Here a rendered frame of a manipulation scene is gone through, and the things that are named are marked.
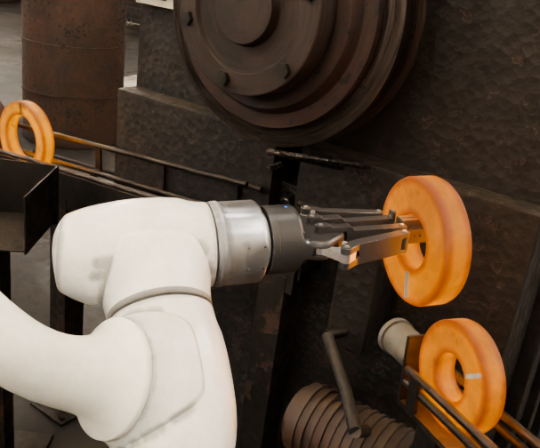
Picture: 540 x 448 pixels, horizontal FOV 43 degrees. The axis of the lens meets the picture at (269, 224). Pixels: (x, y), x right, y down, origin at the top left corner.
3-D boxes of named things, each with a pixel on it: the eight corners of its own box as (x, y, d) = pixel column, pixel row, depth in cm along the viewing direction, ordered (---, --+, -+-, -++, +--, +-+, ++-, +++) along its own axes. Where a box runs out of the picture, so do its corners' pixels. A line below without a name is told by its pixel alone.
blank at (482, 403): (446, 431, 98) (425, 434, 97) (431, 323, 101) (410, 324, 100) (517, 437, 83) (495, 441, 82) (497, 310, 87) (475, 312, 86)
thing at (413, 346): (439, 396, 103) (451, 332, 100) (441, 399, 102) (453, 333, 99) (396, 402, 100) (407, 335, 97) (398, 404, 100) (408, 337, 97)
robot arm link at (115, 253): (190, 231, 79) (213, 335, 72) (49, 241, 74) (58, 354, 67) (205, 172, 70) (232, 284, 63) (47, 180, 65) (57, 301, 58)
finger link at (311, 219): (306, 251, 76) (302, 245, 78) (393, 243, 80) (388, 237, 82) (310, 219, 75) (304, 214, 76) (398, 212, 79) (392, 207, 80)
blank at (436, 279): (407, 164, 86) (382, 164, 85) (481, 188, 72) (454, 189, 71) (397, 280, 90) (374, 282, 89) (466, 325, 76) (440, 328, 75)
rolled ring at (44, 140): (-11, 121, 173) (1, 120, 176) (18, 188, 173) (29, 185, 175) (22, 86, 162) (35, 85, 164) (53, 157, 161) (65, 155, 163)
